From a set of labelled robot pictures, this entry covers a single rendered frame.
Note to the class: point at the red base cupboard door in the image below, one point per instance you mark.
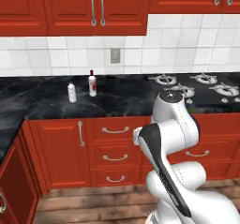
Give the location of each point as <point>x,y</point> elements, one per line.
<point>56,152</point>

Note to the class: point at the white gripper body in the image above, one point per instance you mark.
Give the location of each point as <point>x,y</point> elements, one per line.
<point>136,137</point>

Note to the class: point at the white hob knob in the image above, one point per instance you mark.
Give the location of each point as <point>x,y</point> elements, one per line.
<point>224,100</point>
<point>189,101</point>
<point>237,99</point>

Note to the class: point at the white bottle with red cap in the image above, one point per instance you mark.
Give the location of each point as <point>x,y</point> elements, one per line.
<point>92,85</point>

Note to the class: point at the red panel under hob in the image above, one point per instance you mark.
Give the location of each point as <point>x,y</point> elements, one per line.
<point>218,124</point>

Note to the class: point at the white plastic bottle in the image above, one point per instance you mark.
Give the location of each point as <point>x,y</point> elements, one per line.
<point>72,93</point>

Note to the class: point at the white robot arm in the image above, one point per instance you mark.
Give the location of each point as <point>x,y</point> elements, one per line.
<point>175,131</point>

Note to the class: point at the black gas hob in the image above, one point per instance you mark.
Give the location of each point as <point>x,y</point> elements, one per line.
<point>200,87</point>

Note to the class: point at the red corner cupboard door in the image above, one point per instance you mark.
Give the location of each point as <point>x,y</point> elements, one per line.
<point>15,184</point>

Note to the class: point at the red drawer front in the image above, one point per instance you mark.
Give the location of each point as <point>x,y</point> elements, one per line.
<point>100,177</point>
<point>222,171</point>
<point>115,137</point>
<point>115,163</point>
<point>218,152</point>

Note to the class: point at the grey wall socket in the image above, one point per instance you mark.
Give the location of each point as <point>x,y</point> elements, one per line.
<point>115,55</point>

